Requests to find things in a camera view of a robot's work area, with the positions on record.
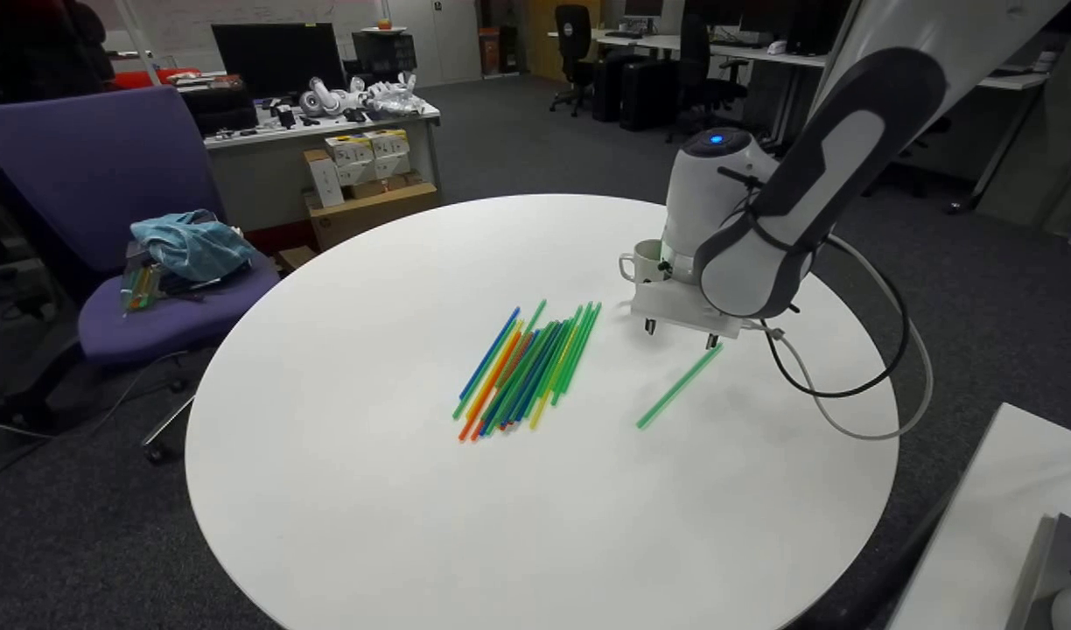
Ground black equipment box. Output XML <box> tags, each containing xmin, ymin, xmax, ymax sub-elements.
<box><xmin>350</xmin><ymin>29</ymin><xmax>421</xmax><ymax>88</ymax></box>

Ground thin green plastic straw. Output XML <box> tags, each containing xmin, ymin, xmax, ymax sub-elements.
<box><xmin>505</xmin><ymin>298</ymin><xmax>553</xmax><ymax>363</ymax></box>

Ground white office desk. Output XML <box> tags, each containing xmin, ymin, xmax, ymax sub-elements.
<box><xmin>201</xmin><ymin>97</ymin><xmax>444</xmax><ymax>239</ymax></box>

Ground black computer monitor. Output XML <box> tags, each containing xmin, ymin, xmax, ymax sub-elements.
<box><xmin>209</xmin><ymin>21</ymin><xmax>350</xmax><ymax>106</ymax></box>

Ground black case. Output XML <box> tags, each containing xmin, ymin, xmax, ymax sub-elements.
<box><xmin>177</xmin><ymin>81</ymin><xmax>262</xmax><ymax>141</ymax></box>

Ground dark jacket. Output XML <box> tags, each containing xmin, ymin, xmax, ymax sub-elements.
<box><xmin>0</xmin><ymin>0</ymin><xmax>115</xmax><ymax>106</ymax></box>

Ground crumpled white plastic bags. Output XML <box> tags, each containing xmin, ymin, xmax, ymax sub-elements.
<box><xmin>289</xmin><ymin>71</ymin><xmax>430</xmax><ymax>121</ymax></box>

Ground yellow plastic straw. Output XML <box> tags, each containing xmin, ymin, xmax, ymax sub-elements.
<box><xmin>526</xmin><ymin>345</ymin><xmax>567</xmax><ymax>435</ymax></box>
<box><xmin>468</xmin><ymin>333</ymin><xmax>532</xmax><ymax>443</ymax></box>

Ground long white desk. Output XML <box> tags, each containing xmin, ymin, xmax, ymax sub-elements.
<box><xmin>589</xmin><ymin>24</ymin><xmax>1053</xmax><ymax>144</ymax></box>

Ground orange plastic straw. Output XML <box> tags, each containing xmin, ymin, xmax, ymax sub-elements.
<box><xmin>456</xmin><ymin>329</ymin><xmax>530</xmax><ymax>449</ymax></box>

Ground blue crumpled cloth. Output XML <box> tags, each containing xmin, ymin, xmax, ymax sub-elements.
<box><xmin>125</xmin><ymin>207</ymin><xmax>257</xmax><ymax>295</ymax></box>

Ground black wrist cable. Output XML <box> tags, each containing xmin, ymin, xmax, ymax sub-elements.
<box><xmin>752</xmin><ymin>231</ymin><xmax>939</xmax><ymax>449</ymax></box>

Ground blue plastic straw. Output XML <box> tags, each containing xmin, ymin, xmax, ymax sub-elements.
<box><xmin>456</xmin><ymin>305</ymin><xmax>526</xmax><ymax>405</ymax></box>

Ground white side table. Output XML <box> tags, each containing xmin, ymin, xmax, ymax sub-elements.
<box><xmin>884</xmin><ymin>400</ymin><xmax>1071</xmax><ymax>630</ymax></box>

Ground small yellow green item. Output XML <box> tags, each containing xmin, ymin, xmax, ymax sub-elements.
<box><xmin>115</xmin><ymin>261</ymin><xmax>167</xmax><ymax>317</ymax></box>

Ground white paper bag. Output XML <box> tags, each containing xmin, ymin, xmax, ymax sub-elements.
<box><xmin>321</xmin><ymin>130</ymin><xmax>377</xmax><ymax>191</ymax></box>
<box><xmin>369</xmin><ymin>127</ymin><xmax>421</xmax><ymax>188</ymax></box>

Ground purple office chair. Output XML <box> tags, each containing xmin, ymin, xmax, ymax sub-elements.
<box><xmin>0</xmin><ymin>85</ymin><xmax>282</xmax><ymax>466</ymax></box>

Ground grey metal bracket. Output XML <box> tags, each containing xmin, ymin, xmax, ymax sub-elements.
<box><xmin>1004</xmin><ymin>508</ymin><xmax>1071</xmax><ymax>630</ymax></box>

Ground teal plastic straw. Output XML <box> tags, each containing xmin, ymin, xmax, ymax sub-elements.
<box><xmin>479</xmin><ymin>317</ymin><xmax>567</xmax><ymax>436</ymax></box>

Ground brown cardboard box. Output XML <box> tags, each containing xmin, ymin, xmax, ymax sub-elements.
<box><xmin>306</xmin><ymin>177</ymin><xmax>444</xmax><ymax>253</ymax></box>

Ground small white carton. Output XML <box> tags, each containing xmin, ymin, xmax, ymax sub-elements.
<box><xmin>301</xmin><ymin>148</ymin><xmax>345</xmax><ymax>212</ymax></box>

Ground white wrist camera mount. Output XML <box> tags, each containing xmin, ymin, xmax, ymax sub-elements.
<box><xmin>623</xmin><ymin>273</ymin><xmax>747</xmax><ymax>345</ymax></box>

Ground white paper cup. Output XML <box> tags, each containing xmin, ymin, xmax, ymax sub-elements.
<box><xmin>615</xmin><ymin>234</ymin><xmax>667</xmax><ymax>290</ymax></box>

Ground black office chair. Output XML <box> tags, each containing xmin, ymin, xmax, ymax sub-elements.
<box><xmin>546</xmin><ymin>0</ymin><xmax>604</xmax><ymax>119</ymax></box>
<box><xmin>667</xmin><ymin>2</ymin><xmax>755</xmax><ymax>133</ymax></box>

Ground red box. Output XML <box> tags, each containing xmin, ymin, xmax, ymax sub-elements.
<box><xmin>106</xmin><ymin>64</ymin><xmax>217</xmax><ymax>93</ymax></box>

